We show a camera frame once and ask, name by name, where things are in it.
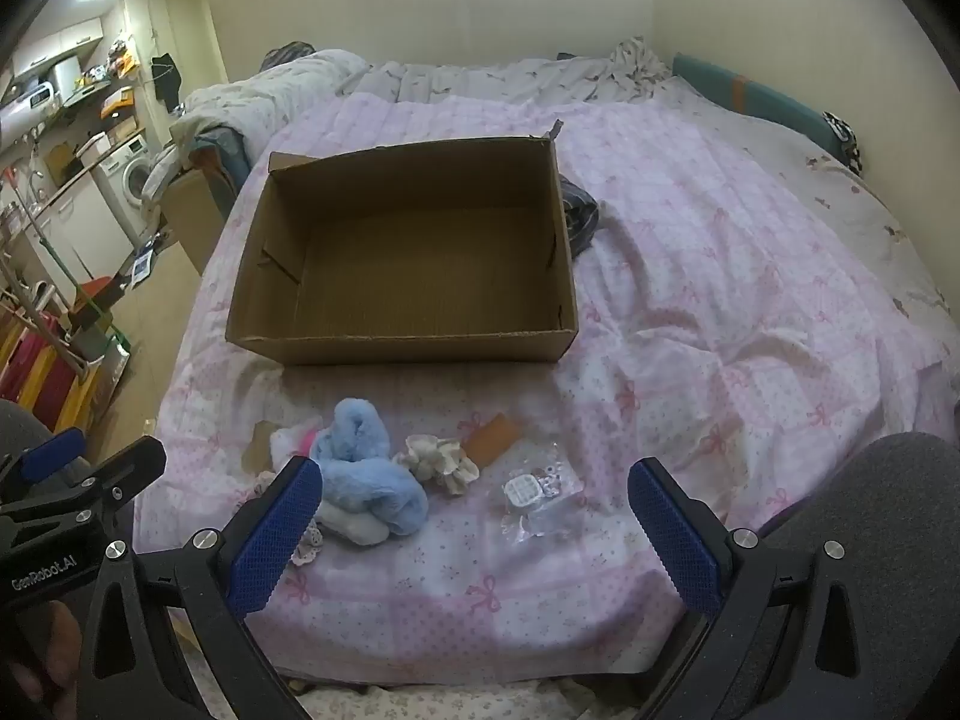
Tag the dark striped cloth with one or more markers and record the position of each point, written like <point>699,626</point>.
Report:
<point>581,214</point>

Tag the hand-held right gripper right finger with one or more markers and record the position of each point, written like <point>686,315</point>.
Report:
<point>675,540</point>

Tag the person's left hand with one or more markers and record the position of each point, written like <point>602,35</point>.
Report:
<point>49,652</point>

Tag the crumpled patterned white cloth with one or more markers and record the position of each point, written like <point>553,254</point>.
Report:
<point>634,56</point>

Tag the teal pillow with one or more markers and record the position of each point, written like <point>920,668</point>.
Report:
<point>757,101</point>

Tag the white floral duvet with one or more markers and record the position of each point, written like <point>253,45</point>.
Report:
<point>300,82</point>

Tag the brown card tag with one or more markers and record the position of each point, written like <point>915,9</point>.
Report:
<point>495,439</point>

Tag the black white patterned bag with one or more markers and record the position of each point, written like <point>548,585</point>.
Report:
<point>844,139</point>

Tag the brown cardboard box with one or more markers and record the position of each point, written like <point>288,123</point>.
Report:
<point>412,255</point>

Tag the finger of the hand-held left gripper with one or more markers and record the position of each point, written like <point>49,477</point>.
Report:
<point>52,450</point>
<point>120,472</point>

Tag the clear plastic packet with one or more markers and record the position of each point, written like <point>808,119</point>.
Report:
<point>525,495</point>

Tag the brown cardboard scrap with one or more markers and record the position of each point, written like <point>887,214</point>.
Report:
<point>259,450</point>

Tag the pink bow print blanket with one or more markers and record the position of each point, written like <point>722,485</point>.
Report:
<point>712,315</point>

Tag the white upper cabinet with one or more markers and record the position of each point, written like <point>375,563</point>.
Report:
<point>60,45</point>

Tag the white fleece sock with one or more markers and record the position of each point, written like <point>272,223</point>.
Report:
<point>285,446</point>

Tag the cream satin scrunchie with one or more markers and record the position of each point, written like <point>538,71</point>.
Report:
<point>439,465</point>

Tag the grey lace scrunchie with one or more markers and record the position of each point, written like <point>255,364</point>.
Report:
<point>309,547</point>

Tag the cream floral bed sheet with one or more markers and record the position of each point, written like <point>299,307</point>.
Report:
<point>862,240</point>

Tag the orange box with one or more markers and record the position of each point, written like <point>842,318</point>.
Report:
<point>116,101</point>

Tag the red and yellow frame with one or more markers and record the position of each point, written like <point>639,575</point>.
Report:
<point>37,367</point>

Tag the tall brown cardboard carton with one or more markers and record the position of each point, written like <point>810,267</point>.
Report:
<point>191,217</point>

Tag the white washing machine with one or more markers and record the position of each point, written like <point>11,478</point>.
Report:
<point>127,180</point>

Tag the blue grey cloth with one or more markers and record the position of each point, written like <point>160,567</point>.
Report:
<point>221,150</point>

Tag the black hanging garment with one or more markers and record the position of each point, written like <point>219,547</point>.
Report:
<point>165,75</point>

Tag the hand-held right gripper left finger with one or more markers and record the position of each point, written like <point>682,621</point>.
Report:
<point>274,540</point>

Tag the blue fluffy plush toy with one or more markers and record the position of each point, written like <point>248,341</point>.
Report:
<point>375,480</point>

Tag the white kitchen appliance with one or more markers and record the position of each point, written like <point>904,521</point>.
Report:
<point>37,97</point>

